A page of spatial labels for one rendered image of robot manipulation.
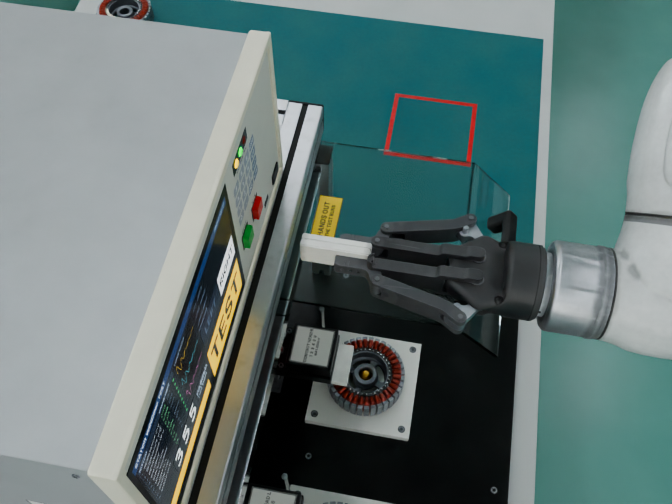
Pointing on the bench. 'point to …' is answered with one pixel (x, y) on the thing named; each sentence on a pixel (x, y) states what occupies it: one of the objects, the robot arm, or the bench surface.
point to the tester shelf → (259, 304)
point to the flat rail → (259, 404)
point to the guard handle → (507, 224)
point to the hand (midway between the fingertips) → (336, 252)
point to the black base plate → (491, 493)
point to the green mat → (441, 129)
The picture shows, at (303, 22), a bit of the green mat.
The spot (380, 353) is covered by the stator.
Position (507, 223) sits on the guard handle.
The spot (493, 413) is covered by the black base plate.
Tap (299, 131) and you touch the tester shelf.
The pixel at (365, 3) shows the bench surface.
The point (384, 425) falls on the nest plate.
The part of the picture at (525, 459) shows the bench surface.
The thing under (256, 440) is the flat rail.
